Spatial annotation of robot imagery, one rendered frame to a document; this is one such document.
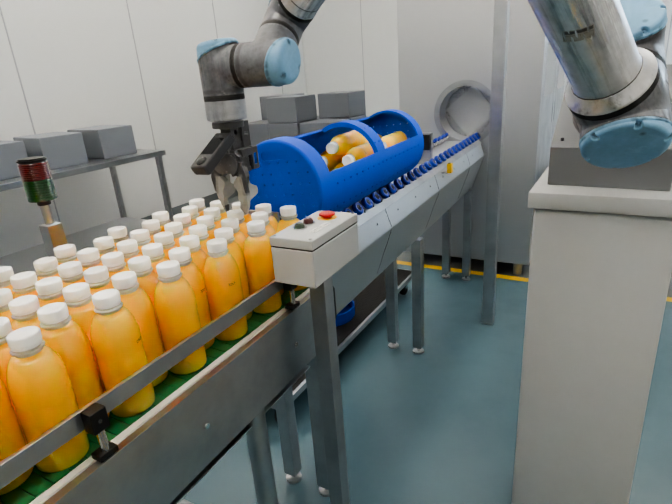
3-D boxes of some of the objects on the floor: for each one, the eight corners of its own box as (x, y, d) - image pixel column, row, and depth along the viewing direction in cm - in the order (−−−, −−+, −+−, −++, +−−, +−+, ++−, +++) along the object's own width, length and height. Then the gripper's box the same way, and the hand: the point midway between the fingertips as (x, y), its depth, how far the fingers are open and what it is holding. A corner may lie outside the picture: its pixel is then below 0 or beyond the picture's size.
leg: (400, 344, 261) (397, 234, 239) (396, 350, 256) (393, 238, 234) (390, 342, 263) (386, 233, 242) (386, 348, 259) (382, 237, 237)
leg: (451, 276, 341) (452, 188, 319) (448, 279, 336) (450, 190, 314) (443, 274, 344) (443, 188, 322) (440, 278, 339) (441, 190, 317)
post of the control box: (356, 582, 142) (331, 265, 107) (350, 594, 138) (322, 272, 104) (344, 576, 143) (316, 263, 109) (337, 588, 140) (306, 269, 105)
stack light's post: (152, 546, 157) (62, 221, 119) (142, 556, 154) (47, 226, 116) (143, 541, 159) (52, 220, 121) (134, 551, 156) (37, 225, 118)
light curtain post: (494, 320, 278) (511, -13, 219) (492, 325, 273) (508, -14, 214) (483, 318, 281) (497, -11, 222) (481, 323, 276) (494, -12, 217)
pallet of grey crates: (370, 194, 577) (366, 89, 535) (337, 213, 512) (329, 95, 471) (288, 189, 635) (278, 94, 594) (249, 205, 571) (235, 99, 529)
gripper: (262, 118, 111) (273, 208, 119) (221, 119, 117) (234, 205, 124) (238, 122, 104) (251, 217, 111) (196, 123, 110) (211, 214, 117)
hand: (234, 209), depth 115 cm, fingers open, 5 cm apart
